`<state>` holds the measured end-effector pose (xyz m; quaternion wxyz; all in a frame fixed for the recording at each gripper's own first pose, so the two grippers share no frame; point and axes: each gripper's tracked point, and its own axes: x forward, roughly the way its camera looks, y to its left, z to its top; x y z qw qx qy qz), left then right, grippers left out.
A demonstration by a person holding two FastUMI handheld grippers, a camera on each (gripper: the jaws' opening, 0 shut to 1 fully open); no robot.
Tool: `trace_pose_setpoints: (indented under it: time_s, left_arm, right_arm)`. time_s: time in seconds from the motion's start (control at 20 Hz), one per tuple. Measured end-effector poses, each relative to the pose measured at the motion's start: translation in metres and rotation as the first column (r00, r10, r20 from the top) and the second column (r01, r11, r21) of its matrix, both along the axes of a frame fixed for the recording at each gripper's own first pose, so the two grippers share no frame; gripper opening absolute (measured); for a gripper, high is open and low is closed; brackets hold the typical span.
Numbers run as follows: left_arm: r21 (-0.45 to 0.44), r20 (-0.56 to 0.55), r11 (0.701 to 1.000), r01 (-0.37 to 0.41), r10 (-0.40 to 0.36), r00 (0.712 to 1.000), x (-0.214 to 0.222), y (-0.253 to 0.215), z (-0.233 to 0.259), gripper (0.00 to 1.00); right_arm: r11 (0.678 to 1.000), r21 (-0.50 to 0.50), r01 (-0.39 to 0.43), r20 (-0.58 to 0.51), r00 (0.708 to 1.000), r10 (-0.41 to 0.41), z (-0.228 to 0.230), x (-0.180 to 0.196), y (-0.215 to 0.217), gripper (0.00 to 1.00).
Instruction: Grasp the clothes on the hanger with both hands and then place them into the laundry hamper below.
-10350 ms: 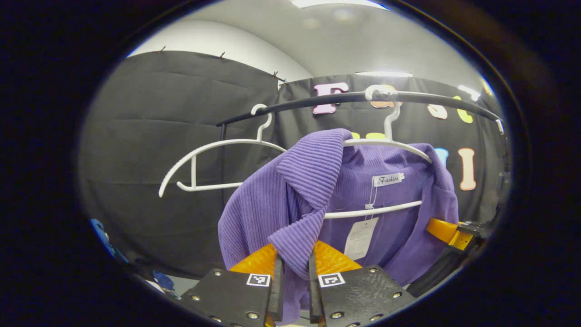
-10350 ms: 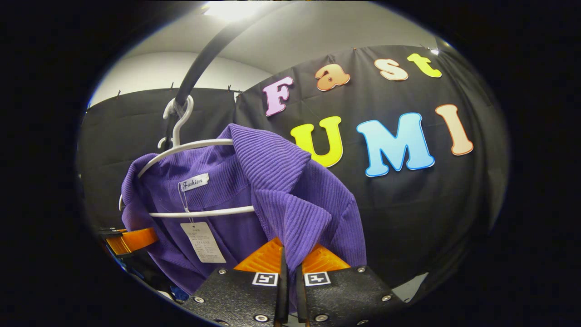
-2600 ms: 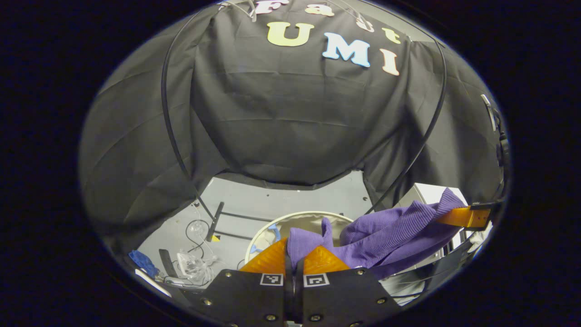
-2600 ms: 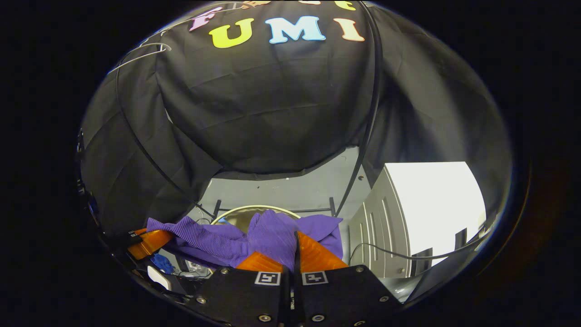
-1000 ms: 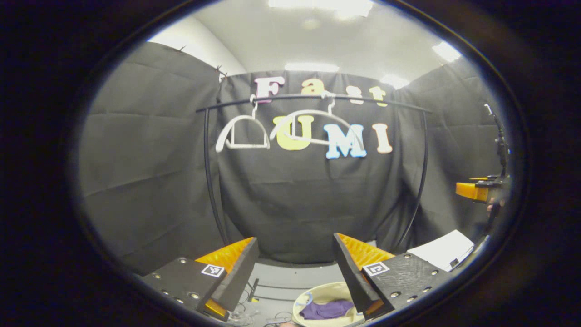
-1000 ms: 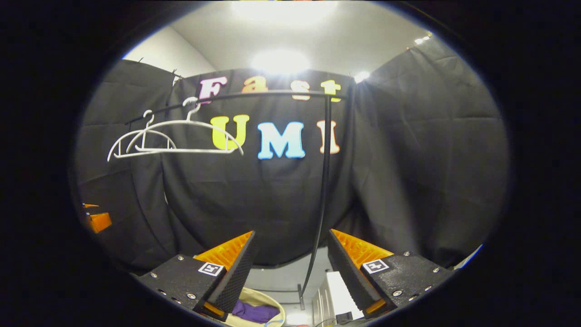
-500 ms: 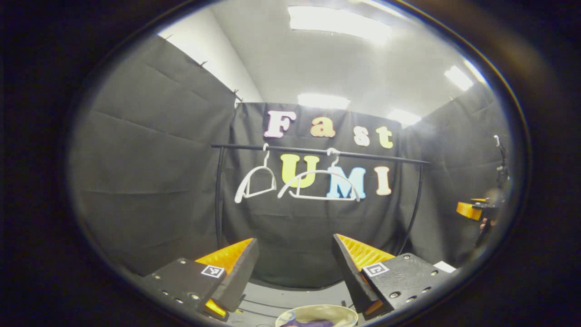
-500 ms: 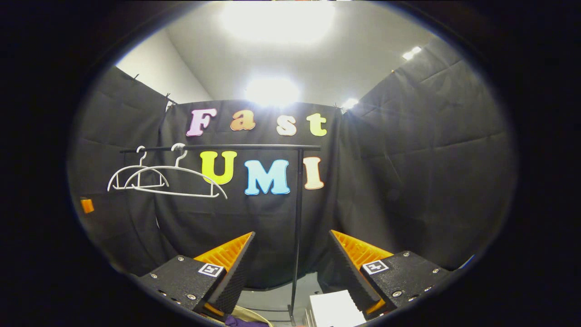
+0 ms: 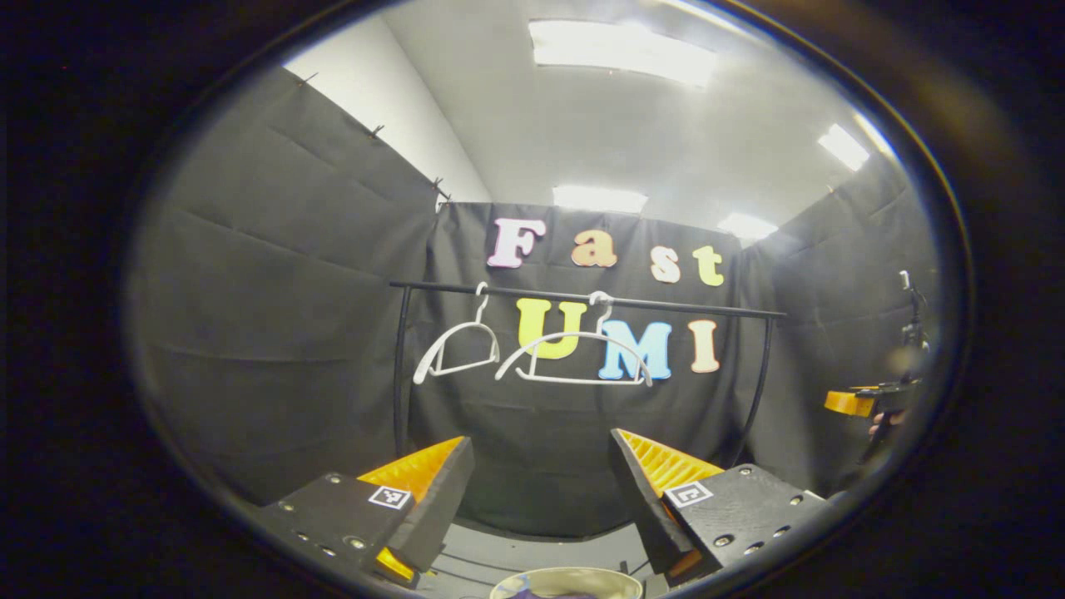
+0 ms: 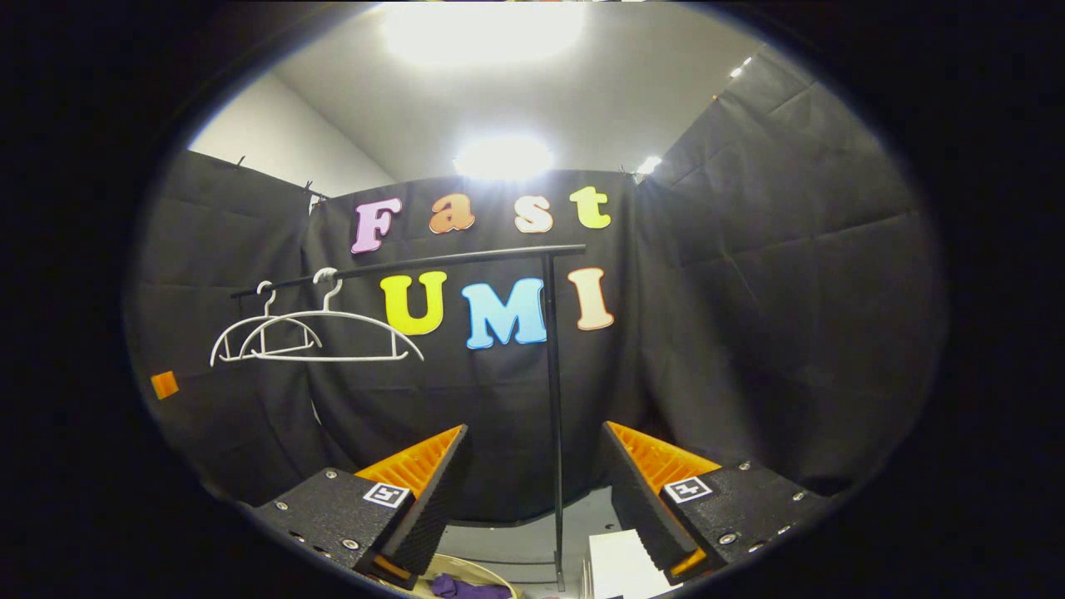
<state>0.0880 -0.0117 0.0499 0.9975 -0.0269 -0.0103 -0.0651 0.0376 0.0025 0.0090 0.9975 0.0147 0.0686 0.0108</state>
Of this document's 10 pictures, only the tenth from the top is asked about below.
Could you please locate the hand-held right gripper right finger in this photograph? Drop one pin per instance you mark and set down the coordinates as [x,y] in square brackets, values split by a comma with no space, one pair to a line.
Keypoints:
[636,499]

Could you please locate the white plastic hanger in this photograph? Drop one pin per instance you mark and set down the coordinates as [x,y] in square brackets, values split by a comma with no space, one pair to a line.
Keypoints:
[333,358]
[218,349]

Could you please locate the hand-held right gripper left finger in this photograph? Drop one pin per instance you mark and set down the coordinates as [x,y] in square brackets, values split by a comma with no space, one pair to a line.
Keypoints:
[433,491]

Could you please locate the large ceiling light panel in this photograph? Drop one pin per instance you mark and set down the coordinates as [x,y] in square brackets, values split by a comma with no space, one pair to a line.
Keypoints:
[482,33]

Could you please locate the black metal clothes rack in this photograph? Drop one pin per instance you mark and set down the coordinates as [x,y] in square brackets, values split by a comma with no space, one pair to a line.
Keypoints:
[554,416]

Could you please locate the purple ribbed jacket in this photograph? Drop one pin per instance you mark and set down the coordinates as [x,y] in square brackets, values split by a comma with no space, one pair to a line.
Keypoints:
[466,587]

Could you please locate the white paper stack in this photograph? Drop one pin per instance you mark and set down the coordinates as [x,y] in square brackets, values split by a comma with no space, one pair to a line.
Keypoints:
[620,570]

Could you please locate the black backdrop cloth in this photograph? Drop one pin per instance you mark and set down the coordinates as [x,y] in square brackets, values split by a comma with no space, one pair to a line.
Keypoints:
[749,291]

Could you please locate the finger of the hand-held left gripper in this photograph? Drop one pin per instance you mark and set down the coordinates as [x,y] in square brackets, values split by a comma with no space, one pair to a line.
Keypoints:
[165,385]

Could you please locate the cream round laundry hamper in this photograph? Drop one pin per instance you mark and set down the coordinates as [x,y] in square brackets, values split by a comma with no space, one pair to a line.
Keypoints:
[491,570]

